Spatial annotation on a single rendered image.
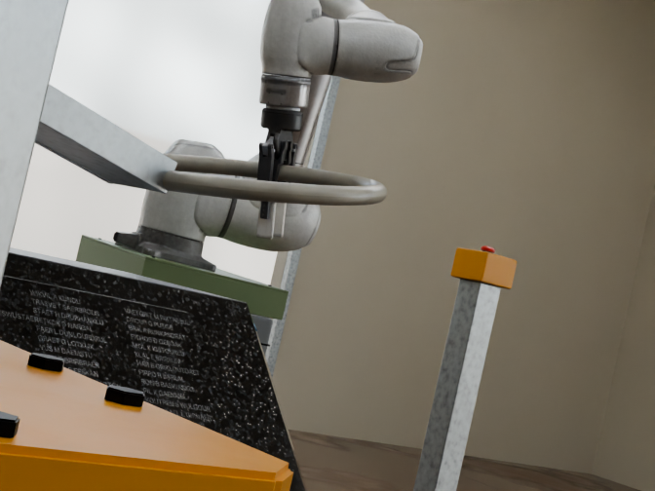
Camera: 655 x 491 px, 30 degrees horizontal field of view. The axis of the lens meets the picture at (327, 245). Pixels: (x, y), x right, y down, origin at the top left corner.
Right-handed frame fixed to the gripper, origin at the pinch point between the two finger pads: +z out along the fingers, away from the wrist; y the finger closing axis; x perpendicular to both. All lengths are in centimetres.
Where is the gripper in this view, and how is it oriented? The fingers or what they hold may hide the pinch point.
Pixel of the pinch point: (271, 219)
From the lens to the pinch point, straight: 221.0
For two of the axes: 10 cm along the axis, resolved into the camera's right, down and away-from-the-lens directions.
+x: 9.3, 1.4, -3.3
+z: -1.1, 9.9, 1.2
